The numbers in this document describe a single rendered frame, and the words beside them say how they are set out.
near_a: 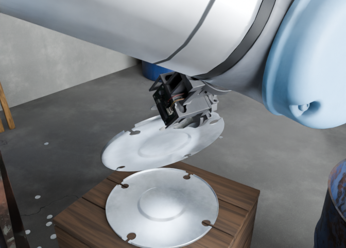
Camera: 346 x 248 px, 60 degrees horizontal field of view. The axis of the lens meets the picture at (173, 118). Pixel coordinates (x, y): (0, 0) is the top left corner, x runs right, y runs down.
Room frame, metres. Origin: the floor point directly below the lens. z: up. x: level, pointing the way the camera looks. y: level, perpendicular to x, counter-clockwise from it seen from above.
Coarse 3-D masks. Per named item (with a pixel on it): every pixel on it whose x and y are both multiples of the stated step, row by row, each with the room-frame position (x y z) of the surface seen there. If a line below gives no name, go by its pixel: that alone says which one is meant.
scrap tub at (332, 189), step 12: (336, 168) 0.58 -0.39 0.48; (336, 180) 0.60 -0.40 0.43; (336, 192) 0.60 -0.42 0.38; (324, 204) 0.52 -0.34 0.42; (336, 204) 0.61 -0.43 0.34; (324, 216) 0.49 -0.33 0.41; (336, 216) 0.44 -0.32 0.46; (324, 228) 0.48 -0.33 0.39; (336, 228) 0.43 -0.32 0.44; (324, 240) 0.46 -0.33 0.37; (336, 240) 0.43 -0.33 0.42
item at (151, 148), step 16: (144, 128) 0.51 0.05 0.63; (192, 128) 0.57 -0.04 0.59; (208, 128) 0.59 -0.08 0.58; (112, 144) 0.51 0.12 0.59; (128, 144) 0.53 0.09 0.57; (144, 144) 0.57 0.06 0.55; (160, 144) 0.59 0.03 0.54; (176, 144) 0.62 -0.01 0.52; (192, 144) 0.63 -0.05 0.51; (208, 144) 0.66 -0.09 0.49; (112, 160) 0.56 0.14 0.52; (128, 160) 0.58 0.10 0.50; (144, 160) 0.61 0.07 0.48; (160, 160) 0.64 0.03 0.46; (176, 160) 0.67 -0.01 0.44
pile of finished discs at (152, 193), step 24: (168, 168) 0.74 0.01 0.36; (120, 192) 0.64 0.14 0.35; (144, 192) 0.64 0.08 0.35; (168, 192) 0.64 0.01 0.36; (192, 192) 0.64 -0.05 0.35; (120, 216) 0.56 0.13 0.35; (144, 216) 0.55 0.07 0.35; (168, 216) 0.55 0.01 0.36; (192, 216) 0.56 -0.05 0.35; (216, 216) 0.55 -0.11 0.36; (144, 240) 0.48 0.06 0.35; (168, 240) 0.48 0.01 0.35; (192, 240) 0.48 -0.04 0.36
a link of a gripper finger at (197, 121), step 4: (208, 112) 0.44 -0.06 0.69; (204, 116) 0.44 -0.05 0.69; (208, 116) 0.44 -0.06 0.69; (196, 120) 0.45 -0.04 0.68; (200, 120) 0.44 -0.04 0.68; (204, 120) 0.44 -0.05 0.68; (208, 120) 0.44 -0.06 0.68; (188, 124) 0.46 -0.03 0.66; (192, 124) 0.46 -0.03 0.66; (196, 124) 0.45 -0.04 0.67; (200, 124) 0.44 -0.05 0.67; (204, 124) 0.45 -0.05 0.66
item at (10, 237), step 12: (0, 156) 0.56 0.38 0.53; (0, 168) 0.55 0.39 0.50; (0, 180) 0.55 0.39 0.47; (0, 192) 0.54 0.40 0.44; (12, 192) 0.56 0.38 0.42; (0, 204) 0.54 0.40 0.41; (12, 204) 0.56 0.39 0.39; (0, 216) 0.53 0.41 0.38; (12, 216) 0.55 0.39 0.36; (0, 228) 0.53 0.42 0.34; (12, 228) 0.54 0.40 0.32; (0, 240) 0.55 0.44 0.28; (12, 240) 0.54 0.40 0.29; (24, 240) 0.56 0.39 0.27
